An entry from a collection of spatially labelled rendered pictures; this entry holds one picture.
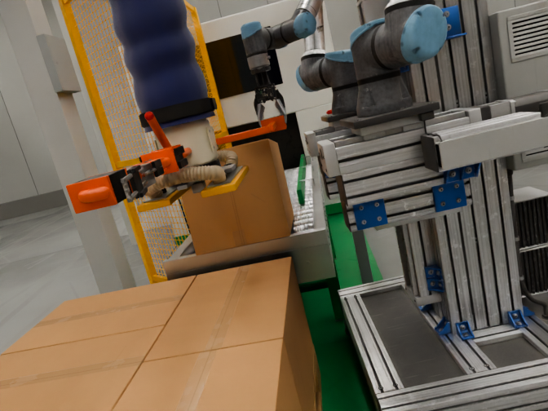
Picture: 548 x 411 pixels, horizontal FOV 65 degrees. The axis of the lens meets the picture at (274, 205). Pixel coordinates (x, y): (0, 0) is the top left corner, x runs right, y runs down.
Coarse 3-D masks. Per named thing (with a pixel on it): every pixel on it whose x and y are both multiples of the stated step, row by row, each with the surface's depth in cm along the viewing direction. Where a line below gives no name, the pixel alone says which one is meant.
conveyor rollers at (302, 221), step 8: (296, 168) 388; (288, 176) 355; (296, 176) 345; (288, 184) 319; (296, 184) 310; (296, 192) 284; (296, 200) 266; (304, 200) 257; (296, 208) 241; (304, 208) 239; (312, 208) 238; (296, 216) 224; (304, 216) 222; (312, 216) 221; (296, 224) 213; (304, 224) 206; (312, 224) 204; (296, 232) 197
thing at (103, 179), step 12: (84, 180) 72; (96, 180) 70; (108, 180) 70; (120, 180) 74; (72, 192) 71; (120, 192) 73; (132, 192) 78; (84, 204) 71; (96, 204) 71; (108, 204) 71
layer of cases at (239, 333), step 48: (144, 288) 174; (192, 288) 162; (240, 288) 151; (288, 288) 142; (48, 336) 150; (96, 336) 140; (144, 336) 132; (192, 336) 125; (240, 336) 118; (288, 336) 121; (0, 384) 124; (48, 384) 117; (96, 384) 112; (144, 384) 106; (192, 384) 101; (240, 384) 97; (288, 384) 105
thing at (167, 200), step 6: (174, 186) 139; (168, 192) 128; (174, 192) 128; (180, 192) 131; (156, 198) 122; (162, 198) 122; (168, 198) 120; (174, 198) 124; (144, 204) 121; (150, 204) 120; (156, 204) 120; (162, 204) 120; (168, 204) 120; (138, 210) 121; (144, 210) 121
